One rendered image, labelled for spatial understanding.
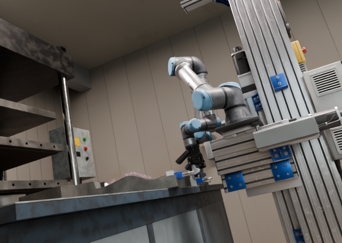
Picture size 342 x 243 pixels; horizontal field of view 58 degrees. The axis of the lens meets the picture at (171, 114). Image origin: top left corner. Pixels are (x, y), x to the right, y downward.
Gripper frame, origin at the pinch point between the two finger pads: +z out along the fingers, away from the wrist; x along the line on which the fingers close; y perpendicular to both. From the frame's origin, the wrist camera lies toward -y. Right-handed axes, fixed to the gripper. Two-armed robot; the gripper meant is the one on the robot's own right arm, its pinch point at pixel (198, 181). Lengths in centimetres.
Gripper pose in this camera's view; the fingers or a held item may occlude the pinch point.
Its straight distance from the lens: 229.1
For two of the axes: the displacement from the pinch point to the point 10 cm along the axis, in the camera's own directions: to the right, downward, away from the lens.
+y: 6.2, -3.5, -7.0
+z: 2.1, 9.4, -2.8
